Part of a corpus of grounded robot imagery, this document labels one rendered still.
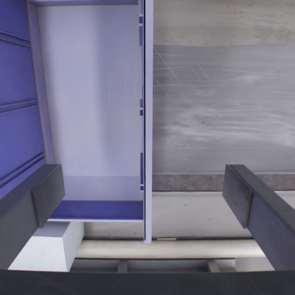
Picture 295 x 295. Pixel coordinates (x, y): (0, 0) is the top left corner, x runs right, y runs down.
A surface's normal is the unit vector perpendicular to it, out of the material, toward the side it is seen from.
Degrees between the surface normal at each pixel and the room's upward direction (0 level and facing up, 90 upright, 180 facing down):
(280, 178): 11
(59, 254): 0
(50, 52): 0
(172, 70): 0
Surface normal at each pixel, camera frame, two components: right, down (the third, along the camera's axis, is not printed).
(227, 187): -1.00, 0.00
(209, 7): 0.00, 0.31
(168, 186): 0.05, 0.08
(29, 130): 1.00, 0.01
